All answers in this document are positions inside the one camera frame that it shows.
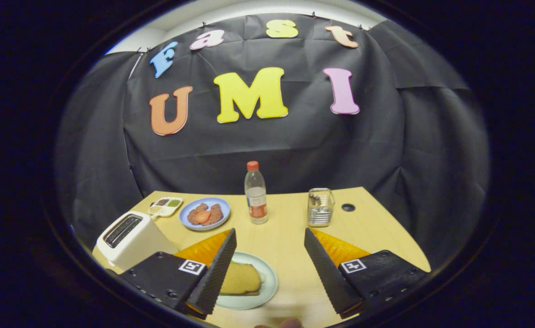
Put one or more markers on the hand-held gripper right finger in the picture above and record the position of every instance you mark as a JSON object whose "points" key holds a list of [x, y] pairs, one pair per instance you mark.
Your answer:
{"points": [[329, 278]]}

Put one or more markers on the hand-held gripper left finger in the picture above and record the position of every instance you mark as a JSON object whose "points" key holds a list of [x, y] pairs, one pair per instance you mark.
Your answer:
{"points": [[213, 278]]}

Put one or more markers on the brown toast slice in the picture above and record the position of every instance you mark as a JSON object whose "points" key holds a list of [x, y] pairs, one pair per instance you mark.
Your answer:
{"points": [[240, 279]]}

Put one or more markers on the pale green plate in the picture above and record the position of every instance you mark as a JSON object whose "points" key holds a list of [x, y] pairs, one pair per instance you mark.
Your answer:
{"points": [[270, 282]]}

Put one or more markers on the red tomato slice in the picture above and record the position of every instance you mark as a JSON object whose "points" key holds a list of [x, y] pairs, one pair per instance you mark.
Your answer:
{"points": [[203, 217]]}

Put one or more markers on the metal mesh utensil holder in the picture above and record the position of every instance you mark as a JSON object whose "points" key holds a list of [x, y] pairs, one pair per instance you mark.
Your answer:
{"points": [[321, 216]]}

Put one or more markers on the brown meat patty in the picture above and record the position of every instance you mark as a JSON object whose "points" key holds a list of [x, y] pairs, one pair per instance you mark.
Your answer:
{"points": [[216, 213], [193, 212]]}

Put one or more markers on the blue plate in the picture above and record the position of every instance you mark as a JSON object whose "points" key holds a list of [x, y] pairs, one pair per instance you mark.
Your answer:
{"points": [[224, 207]]}

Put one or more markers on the white toaster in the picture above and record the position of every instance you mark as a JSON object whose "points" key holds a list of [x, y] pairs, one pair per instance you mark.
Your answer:
{"points": [[144, 241]]}

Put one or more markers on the white seasoning tray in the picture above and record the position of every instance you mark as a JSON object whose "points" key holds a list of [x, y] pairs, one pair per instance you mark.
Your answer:
{"points": [[169, 211]]}

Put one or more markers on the clear bottle with red cap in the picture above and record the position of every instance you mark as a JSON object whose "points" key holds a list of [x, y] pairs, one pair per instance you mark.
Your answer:
{"points": [[256, 196]]}

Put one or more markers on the black backdrop cloth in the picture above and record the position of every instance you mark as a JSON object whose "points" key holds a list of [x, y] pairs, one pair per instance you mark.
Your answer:
{"points": [[295, 146]]}

